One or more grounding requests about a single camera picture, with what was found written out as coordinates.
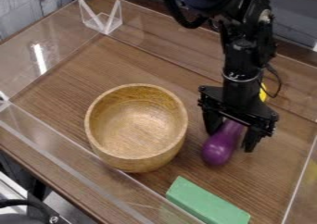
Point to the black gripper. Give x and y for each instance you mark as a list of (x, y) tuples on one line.
[(236, 101)]

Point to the green rectangular block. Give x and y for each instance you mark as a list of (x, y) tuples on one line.
[(205, 205)]

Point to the clear acrylic tray enclosure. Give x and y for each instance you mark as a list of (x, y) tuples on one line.
[(59, 64)]

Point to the yellow toy lemon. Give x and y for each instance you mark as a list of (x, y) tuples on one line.
[(262, 93)]

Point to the brown wooden bowl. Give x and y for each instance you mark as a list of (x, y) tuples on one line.
[(135, 126)]

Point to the purple toy eggplant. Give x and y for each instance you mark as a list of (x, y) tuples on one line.
[(220, 146)]

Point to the clear acrylic corner bracket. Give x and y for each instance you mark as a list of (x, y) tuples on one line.
[(102, 22)]

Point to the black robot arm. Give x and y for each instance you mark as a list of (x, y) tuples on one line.
[(245, 23)]

